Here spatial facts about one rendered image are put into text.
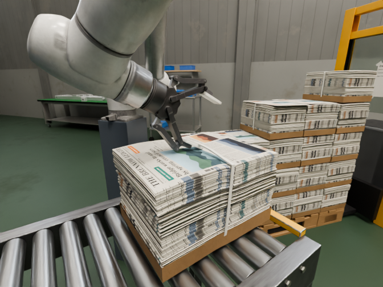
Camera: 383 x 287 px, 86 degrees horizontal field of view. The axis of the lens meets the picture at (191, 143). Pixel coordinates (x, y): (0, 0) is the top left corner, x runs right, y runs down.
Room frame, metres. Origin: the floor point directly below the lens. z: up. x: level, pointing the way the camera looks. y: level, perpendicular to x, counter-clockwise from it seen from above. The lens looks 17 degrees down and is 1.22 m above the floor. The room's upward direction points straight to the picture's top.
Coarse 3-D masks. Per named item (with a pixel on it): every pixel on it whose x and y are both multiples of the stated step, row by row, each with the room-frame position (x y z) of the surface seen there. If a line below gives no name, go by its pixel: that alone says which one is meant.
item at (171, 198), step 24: (144, 144) 0.59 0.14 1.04; (120, 168) 0.50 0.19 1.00; (144, 168) 0.43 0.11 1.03; (168, 168) 0.42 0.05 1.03; (192, 168) 0.42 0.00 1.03; (216, 168) 0.42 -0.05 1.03; (120, 192) 0.57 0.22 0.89; (144, 192) 0.37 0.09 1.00; (168, 192) 0.34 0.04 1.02; (192, 192) 0.38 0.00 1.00; (216, 192) 0.42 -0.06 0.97; (144, 216) 0.41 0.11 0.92; (168, 216) 0.35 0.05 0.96; (192, 216) 0.38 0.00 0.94; (216, 216) 0.42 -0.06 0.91; (144, 240) 0.42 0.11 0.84; (168, 240) 0.35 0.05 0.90; (192, 240) 0.39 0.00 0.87
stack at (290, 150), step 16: (256, 144) 1.32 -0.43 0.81; (272, 144) 1.36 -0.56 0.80; (288, 144) 1.40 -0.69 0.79; (304, 144) 1.44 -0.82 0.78; (320, 144) 1.48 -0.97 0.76; (288, 160) 1.40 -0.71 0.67; (304, 160) 1.44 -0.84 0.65; (288, 176) 1.40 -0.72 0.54; (304, 176) 1.45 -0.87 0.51; (320, 176) 1.50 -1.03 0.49; (304, 192) 1.46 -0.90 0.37; (320, 192) 1.51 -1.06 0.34; (272, 208) 1.37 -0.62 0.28; (288, 208) 1.42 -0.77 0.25; (304, 208) 1.47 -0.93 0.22; (272, 224) 1.38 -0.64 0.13; (304, 224) 1.47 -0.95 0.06
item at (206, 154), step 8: (192, 152) 0.53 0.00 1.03; (200, 152) 0.53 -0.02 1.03; (208, 152) 0.53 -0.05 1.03; (208, 160) 0.47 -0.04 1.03; (216, 160) 0.47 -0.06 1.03; (232, 160) 0.48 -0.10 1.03; (224, 168) 0.43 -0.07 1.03; (240, 168) 0.46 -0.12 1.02; (224, 176) 0.43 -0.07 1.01; (224, 184) 0.43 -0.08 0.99; (224, 192) 0.44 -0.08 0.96; (232, 192) 0.45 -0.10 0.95; (224, 200) 0.44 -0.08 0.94; (232, 200) 0.45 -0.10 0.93; (224, 208) 0.44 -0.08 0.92; (232, 208) 0.46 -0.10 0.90; (224, 216) 0.44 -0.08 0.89; (232, 216) 0.46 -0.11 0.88; (224, 224) 0.44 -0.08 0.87; (232, 224) 0.46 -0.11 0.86
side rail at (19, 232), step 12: (96, 204) 0.63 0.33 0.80; (108, 204) 0.63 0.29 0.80; (60, 216) 0.57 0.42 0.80; (72, 216) 0.57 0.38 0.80; (84, 216) 0.57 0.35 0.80; (24, 228) 0.51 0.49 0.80; (36, 228) 0.51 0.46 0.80; (48, 228) 0.52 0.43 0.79; (108, 228) 0.61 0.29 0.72; (0, 240) 0.46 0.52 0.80; (84, 240) 0.57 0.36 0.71; (0, 252) 0.45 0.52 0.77; (60, 252) 0.53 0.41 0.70
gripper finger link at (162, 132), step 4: (156, 124) 0.48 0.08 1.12; (156, 128) 0.48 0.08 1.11; (160, 128) 0.49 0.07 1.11; (160, 132) 0.49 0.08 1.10; (164, 132) 0.49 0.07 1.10; (164, 136) 0.49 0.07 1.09; (168, 136) 0.50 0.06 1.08; (168, 140) 0.50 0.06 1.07; (172, 140) 0.50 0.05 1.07; (168, 144) 0.52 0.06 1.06; (172, 144) 0.50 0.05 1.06; (176, 144) 0.51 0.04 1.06; (176, 148) 0.51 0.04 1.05
